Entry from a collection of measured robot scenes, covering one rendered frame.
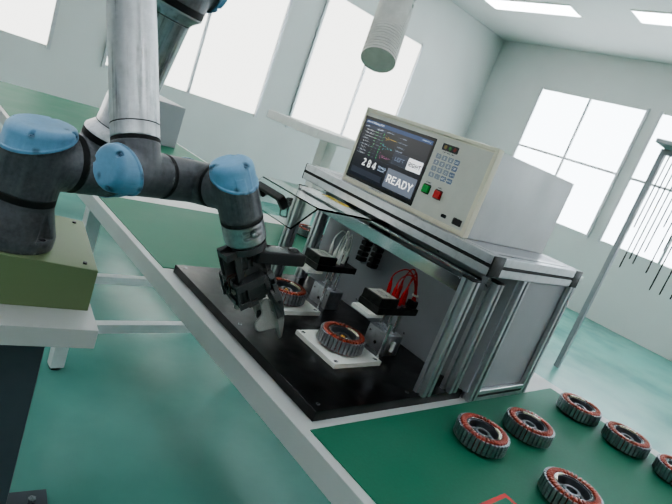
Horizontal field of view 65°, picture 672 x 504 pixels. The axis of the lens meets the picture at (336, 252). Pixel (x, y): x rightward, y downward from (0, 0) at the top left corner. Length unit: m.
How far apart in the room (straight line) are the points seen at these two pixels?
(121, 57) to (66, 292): 0.47
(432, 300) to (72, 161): 0.88
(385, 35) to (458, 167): 1.35
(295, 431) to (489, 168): 0.67
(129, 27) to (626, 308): 7.15
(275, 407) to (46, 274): 0.49
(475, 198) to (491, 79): 8.01
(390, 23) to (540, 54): 6.47
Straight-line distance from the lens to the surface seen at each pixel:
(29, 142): 1.06
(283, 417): 1.00
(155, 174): 0.88
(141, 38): 0.92
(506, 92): 8.95
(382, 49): 2.46
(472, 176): 1.22
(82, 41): 5.67
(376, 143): 1.42
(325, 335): 1.20
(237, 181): 0.87
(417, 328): 1.41
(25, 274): 1.12
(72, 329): 1.09
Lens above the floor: 1.26
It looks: 13 degrees down
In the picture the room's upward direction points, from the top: 20 degrees clockwise
